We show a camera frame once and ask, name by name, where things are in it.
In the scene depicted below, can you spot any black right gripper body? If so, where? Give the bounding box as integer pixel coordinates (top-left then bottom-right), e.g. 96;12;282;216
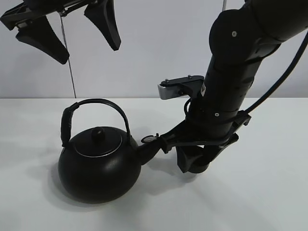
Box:
160;98;251;154

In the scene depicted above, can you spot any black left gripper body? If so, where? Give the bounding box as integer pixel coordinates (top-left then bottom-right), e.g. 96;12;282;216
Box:
0;0;103;30

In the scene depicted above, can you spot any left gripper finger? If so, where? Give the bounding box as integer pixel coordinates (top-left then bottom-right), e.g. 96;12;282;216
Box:
16;16;69;64
84;0;121;51

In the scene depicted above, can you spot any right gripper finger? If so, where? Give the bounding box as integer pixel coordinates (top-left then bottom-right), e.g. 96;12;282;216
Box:
177;146;205;173
188;143;230;174

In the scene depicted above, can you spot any black round teapot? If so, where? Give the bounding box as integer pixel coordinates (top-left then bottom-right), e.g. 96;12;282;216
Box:
58;99;162;204

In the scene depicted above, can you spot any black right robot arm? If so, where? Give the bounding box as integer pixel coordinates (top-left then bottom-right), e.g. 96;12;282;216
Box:
158;0;308;174

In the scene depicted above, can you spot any thin grey left pole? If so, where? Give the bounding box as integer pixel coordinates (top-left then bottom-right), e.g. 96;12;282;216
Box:
59;15;77;99

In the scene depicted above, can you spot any thin grey pole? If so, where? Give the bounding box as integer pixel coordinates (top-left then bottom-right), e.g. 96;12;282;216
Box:
59;15;77;99
222;0;227;11

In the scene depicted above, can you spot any thin grey right pole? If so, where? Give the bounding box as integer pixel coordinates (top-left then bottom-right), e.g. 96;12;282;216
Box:
222;0;227;11

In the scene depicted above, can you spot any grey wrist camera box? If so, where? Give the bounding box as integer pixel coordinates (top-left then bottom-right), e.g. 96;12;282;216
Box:
158;75;204;100

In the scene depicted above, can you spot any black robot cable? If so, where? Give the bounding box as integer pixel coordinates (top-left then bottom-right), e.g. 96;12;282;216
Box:
243;28;308;116

